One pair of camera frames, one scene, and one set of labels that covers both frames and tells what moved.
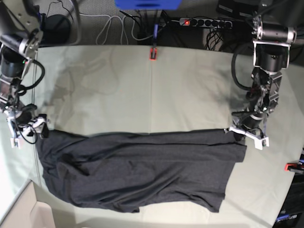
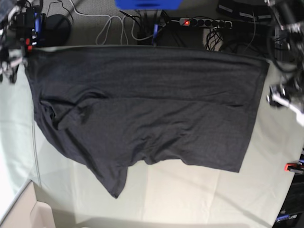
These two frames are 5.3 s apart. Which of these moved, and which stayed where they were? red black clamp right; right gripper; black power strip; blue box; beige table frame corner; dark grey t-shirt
Moved: dark grey t-shirt; right gripper
Stayed: red black clamp right; beige table frame corner; blue box; black power strip
